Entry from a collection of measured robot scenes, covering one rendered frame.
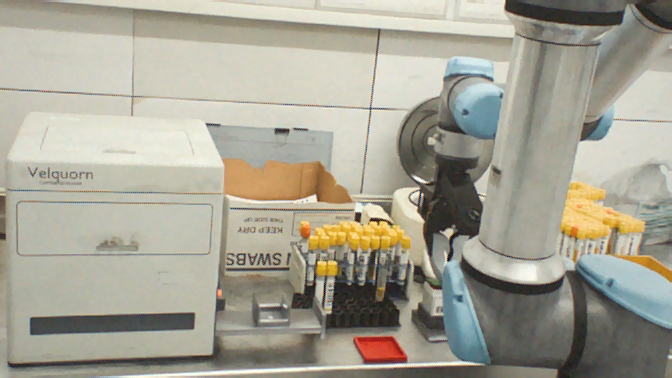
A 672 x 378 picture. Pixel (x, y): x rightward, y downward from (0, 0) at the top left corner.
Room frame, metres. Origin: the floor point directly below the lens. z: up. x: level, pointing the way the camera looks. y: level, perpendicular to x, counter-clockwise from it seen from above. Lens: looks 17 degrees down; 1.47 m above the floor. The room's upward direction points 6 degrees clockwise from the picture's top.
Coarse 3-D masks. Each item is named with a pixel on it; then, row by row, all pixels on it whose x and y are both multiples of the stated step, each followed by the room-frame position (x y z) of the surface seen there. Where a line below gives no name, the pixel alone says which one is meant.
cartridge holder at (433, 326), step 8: (416, 312) 1.26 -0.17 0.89; (424, 312) 1.23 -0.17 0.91; (416, 320) 1.25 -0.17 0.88; (424, 320) 1.22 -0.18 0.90; (432, 320) 1.21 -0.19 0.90; (440, 320) 1.21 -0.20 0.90; (424, 328) 1.21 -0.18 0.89; (432, 328) 1.21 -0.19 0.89; (440, 328) 1.21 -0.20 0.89; (432, 336) 1.19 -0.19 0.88; (440, 336) 1.20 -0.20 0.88
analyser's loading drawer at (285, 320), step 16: (256, 304) 1.12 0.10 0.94; (288, 304) 1.12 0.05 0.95; (320, 304) 1.16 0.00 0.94; (224, 320) 1.11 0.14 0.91; (240, 320) 1.12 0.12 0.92; (256, 320) 1.11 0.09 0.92; (272, 320) 1.10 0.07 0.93; (288, 320) 1.11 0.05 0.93; (304, 320) 1.14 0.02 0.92; (320, 320) 1.13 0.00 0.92; (320, 336) 1.12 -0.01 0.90
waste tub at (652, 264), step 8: (616, 256) 1.42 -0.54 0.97; (624, 256) 1.43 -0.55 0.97; (632, 256) 1.43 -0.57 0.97; (640, 256) 1.43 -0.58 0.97; (648, 256) 1.44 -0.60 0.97; (640, 264) 1.43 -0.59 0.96; (648, 264) 1.43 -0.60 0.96; (656, 264) 1.41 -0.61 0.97; (656, 272) 1.41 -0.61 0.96; (664, 272) 1.39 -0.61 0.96
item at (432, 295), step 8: (424, 288) 1.25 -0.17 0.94; (432, 288) 1.23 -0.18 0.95; (440, 288) 1.24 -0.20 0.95; (424, 296) 1.25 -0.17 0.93; (432, 296) 1.22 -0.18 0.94; (440, 296) 1.22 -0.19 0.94; (424, 304) 1.24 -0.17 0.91; (432, 304) 1.21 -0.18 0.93; (440, 304) 1.22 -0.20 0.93; (432, 312) 1.21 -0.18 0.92; (440, 312) 1.22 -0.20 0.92
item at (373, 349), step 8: (392, 336) 1.18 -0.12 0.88; (360, 344) 1.14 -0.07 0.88; (368, 344) 1.15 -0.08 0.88; (376, 344) 1.16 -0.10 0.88; (384, 344) 1.16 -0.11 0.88; (392, 344) 1.16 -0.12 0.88; (360, 352) 1.12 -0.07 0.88; (368, 352) 1.13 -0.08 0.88; (376, 352) 1.13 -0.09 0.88; (384, 352) 1.13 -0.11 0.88; (392, 352) 1.14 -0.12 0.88; (400, 352) 1.14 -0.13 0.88; (368, 360) 1.10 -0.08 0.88; (376, 360) 1.10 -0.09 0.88; (384, 360) 1.11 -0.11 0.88; (392, 360) 1.11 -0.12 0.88; (400, 360) 1.11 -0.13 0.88
